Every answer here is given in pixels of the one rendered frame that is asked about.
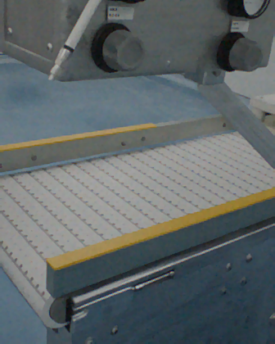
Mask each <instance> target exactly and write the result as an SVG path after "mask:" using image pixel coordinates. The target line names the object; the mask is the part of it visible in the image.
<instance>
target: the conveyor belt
mask: <svg viewBox="0 0 275 344"><path fill-rule="evenodd" d="M273 187H275V170H274V169H273V168H272V167H271V166H270V165H269V164H268V162H267V161H266V160H265V159H264V158H263V157H262V156H261V155H260V154H259V153H258V152H256V151H255V149H254V148H253V147H252V146H251V145H250V144H249V143H248V142H247V141H246V140H245V139H244V138H243V137H242V136H241V135H240V134H239V133H238V132H237V131H236V132H231V133H227V134H220V135H215V136H210V137H206V138H198V139H193V140H190V141H185V142H180V143H173V144H168V145H164V146H159V147H152V148H147V149H142V150H134V151H129V152H122V153H118V154H113V155H109V156H100V157H96V158H92V159H87V160H83V161H75V162H70V163H66V164H63V165H54V166H50V167H45V168H41V169H36V170H29V171H25V172H20V173H15V174H8V175H3V176H0V266H1V267H2V269H3V270H4V271H5V273H6V274H7V276H8V277H9V279H10V280H11V281H12V282H13V283H14V285H15V286H16V288H17V289H18V290H19V292H20V293H21V294H22V296H23V297H24V298H25V299H26V300H27V302H28V303H29V305H30V306H31V307H32V308H33V309H34V311H35V312H36V313H37V316H38V317H39V318H40V319H41V321H42V322H43V323H44V324H45V325H46V326H47V327H49V328H60V327H63V326H66V325H67V324H70V321H69V322H67V323H65V324H58V323H56V322H55V321H54V320H53V319H51V318H50V315H49V308H50V306H51V304H52V303H53V302H54V300H55V299H56V298H55V299H53V298H52V296H51V295H50V294H49V293H48V292H47V290H46V271H47V262H46V259H48V258H51V257H53V256H59V255H61V254H64V253H66V252H69V251H73V250H76V249H79V248H85V247H89V246H91V245H94V244H96V243H99V242H104V241H106V240H109V239H112V238H117V237H119V236H122V235H125V234H127V233H131V232H134V231H137V230H139V229H144V228H147V227H150V226H152V225H155V224H159V223H162V222H165V221H167V220H172V219H175V218H178V217H183V216H185V215H190V214H192V213H195V212H197V211H200V210H205V209H208V208H210V207H213V206H218V205H221V204H223V203H225V202H228V201H233V200H236V199H238V198H241V197H246V196H249V195H251V194H254V193H256V192H261V191H263V190H266V189H269V188H273Z"/></svg>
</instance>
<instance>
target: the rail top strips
mask: <svg viewBox="0 0 275 344"><path fill-rule="evenodd" d="M156 127H157V125H155V124H152V123H149V124H138V125H133V126H127V127H122V128H117V129H106V130H100V131H95V132H90V133H84V134H74V135H68V136H63V137H58V138H47V139H42V140H36V141H31V142H26V143H15V144H9V145H5V146H0V152H9V151H14V150H19V149H25V148H30V147H39V146H44V145H50V144H55V143H64V142H69V141H74V140H80V139H85V138H95V137H100V136H106V135H111V134H121V133H126V132H130V131H136V130H141V129H151V128H156ZM273 197H275V187H273V188H269V189H266V190H263V191H261V192H256V193H254V194H251V195H249V196H246V197H241V198H238V199H236V200H233V201H228V202H225V203H223V204H221V205H218V206H213V207H210V208H208V209H205V210H200V211H197V212H195V213H192V214H190V215H185V216H183V217H178V218H175V219H172V220H167V221H165V222H162V223H159V224H155V225H152V226H150V227H147V228H144V229H139V230H137V231H134V232H131V233H127V234H125V235H122V236H119V237H117V238H112V239H109V240H106V241H104V242H99V243H96V244H94V245H91V246H89V247H85V248H79V249H76V250H73V251H69V252H66V253H64V254H61V255H59V256H53V257H51V258H48V259H46V262H47V263H48V264H49V265H50V266H51V267H52V269H53V270H54V271H56V270H59V269H63V268H65V267H67V266H70V265H74V264H77V263H79V262H82V261H85V260H89V259H92V258H94V257H96V256H100V255H103V254H106V253H108V252H111V251H115V250H118V249H123V248H125V247H129V246H132V245H134V244H137V243H140V242H144V241H146V240H149V239H152V238H156V237H159V236H160V235H163V234H165V233H169V232H172V231H174V230H177V229H181V228H184V227H187V226H189V225H192V224H195V223H198V222H201V221H203V220H207V219H210V218H213V217H215V216H221V215H224V214H227V213H229V212H232V211H235V210H239V209H241V208H244V207H247V206H251V205H254V204H255V203H258V202H261V201H265V200H268V199H270V198H273Z"/></svg>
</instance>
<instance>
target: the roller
mask: <svg viewBox="0 0 275 344"><path fill-rule="evenodd" d="M69 296H70V295H69V293H67V294H66V295H64V296H60V297H58V298H56V299H55V300H54V302H53V303H52V304H51V306H50V308H49V315H50V318H51V319H53V320H54V321H55V322H56V323H58V324H65V323H67V322H69V321H70V310H71V304H70V299H69Z"/></svg>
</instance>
